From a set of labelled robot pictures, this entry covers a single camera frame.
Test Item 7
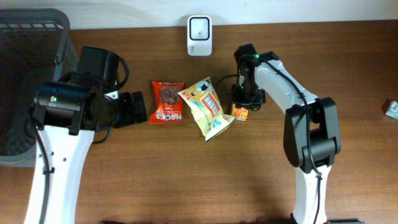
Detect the orange tissue pack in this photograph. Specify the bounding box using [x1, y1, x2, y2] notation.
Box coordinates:
[231, 103, 249, 121]

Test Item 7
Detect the red candy bag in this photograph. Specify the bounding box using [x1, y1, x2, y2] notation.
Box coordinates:
[149, 82, 184, 124]

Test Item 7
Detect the beige snack bag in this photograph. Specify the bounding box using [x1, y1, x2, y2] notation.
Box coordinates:
[178, 77, 236, 142]

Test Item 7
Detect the green tissue pack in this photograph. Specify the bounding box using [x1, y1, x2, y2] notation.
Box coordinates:
[385, 101, 398, 119]

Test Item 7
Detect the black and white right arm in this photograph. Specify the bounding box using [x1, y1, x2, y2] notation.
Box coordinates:
[232, 44, 341, 223]

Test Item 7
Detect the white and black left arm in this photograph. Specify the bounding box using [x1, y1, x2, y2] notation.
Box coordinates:
[24, 46, 148, 223]

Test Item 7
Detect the white barcode scanner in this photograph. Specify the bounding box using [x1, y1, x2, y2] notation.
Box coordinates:
[187, 15, 213, 57]

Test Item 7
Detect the grey plastic mesh basket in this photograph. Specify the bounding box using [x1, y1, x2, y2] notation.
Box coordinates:
[1, 8, 79, 167]

